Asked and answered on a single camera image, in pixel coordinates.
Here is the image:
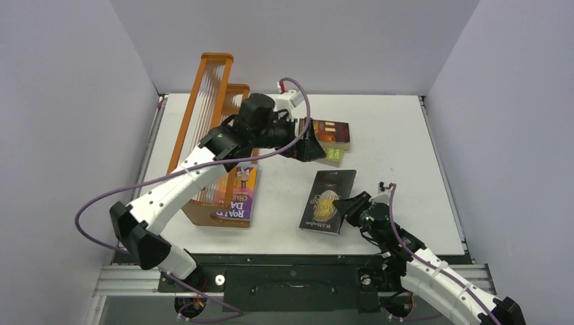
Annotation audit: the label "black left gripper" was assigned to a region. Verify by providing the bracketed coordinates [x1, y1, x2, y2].
[252, 113, 326, 163]

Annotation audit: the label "dark Moon and Sixpence book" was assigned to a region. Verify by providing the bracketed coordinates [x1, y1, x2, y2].
[299, 169, 357, 235]

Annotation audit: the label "light blue hardcover book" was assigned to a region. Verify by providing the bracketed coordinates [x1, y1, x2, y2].
[238, 162, 260, 169]

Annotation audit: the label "colourful Roald Dahl paperback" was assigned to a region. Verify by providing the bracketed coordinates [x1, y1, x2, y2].
[211, 166, 259, 227]

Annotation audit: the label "orange wooden file rack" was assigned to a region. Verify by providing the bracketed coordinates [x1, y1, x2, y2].
[167, 52, 250, 228]

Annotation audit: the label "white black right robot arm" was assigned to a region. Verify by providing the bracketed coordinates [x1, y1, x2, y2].
[333, 188, 526, 324]

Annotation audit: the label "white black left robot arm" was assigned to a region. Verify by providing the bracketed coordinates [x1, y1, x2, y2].
[110, 90, 325, 291]

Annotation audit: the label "brown cover paperback book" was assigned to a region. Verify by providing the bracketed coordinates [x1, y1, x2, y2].
[313, 119, 351, 150]

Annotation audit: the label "green cover paperback book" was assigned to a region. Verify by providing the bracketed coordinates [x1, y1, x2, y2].
[317, 147, 345, 167]

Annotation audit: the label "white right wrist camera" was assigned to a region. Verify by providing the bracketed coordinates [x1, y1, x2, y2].
[373, 181, 395, 202]

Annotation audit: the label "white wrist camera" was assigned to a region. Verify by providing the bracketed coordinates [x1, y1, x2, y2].
[275, 89, 304, 110]
[373, 181, 395, 202]

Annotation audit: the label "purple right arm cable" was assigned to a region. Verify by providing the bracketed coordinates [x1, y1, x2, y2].
[387, 183, 503, 325]

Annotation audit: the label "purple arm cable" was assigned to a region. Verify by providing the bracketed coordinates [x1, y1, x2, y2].
[387, 183, 503, 325]
[74, 77, 313, 324]

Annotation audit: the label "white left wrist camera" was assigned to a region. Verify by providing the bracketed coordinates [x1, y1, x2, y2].
[275, 89, 304, 110]

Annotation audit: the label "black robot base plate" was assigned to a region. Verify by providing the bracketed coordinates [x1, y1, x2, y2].
[112, 251, 472, 315]

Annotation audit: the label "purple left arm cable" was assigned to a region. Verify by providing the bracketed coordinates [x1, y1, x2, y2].
[74, 77, 313, 324]

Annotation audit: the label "aluminium rail frame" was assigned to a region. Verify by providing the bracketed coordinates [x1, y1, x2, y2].
[87, 264, 503, 325]

